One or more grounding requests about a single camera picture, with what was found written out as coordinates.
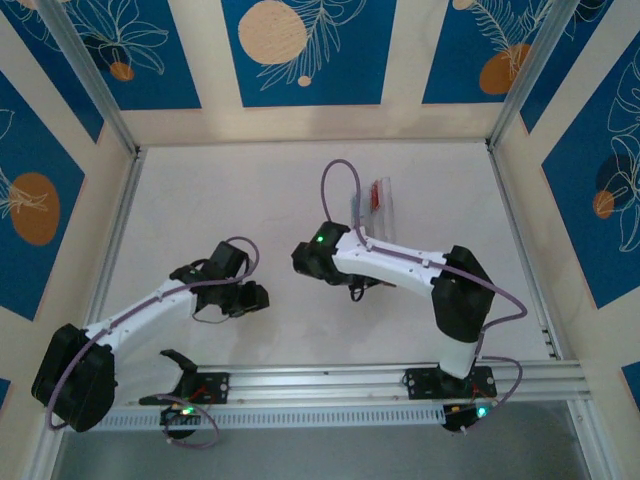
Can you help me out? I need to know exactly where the right controller board green light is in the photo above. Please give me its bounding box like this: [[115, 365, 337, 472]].
[[442, 402, 494, 435]]

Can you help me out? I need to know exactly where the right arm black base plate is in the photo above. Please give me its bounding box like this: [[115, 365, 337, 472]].
[[403, 366, 499, 401]]

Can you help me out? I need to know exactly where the clear acrylic card stand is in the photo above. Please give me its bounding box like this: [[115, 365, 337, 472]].
[[348, 174, 401, 242]]

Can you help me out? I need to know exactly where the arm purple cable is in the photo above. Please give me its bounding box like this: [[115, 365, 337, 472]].
[[321, 158, 530, 435], [45, 236, 261, 450]]

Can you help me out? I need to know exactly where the aluminium frame post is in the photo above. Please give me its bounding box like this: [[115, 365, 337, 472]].
[[487, 0, 585, 151], [37, 0, 142, 156]]

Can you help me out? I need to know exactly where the left thin black camera cable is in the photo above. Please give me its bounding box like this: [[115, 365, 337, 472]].
[[191, 307, 234, 325]]

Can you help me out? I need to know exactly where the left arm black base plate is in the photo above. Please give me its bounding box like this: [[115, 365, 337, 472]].
[[138, 370, 232, 405]]

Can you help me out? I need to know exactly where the aluminium side rail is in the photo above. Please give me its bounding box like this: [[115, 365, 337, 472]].
[[72, 144, 146, 371], [484, 142, 564, 361]]

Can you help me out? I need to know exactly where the white slotted cable duct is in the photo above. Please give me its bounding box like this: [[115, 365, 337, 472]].
[[63, 405, 447, 432]]

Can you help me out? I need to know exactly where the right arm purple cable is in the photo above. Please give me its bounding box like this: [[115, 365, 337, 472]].
[[321, 158, 530, 435]]

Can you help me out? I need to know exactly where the controller board green light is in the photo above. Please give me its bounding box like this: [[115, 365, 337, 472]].
[[159, 402, 204, 434], [442, 402, 494, 435]]

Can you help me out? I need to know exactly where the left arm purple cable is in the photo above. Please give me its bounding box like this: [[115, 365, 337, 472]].
[[45, 236, 261, 450]]

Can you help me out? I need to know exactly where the aluminium cross rail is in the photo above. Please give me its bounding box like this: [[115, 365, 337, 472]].
[[42, 360, 594, 414]]

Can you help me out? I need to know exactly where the left controller board green light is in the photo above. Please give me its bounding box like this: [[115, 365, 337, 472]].
[[159, 402, 204, 434]]

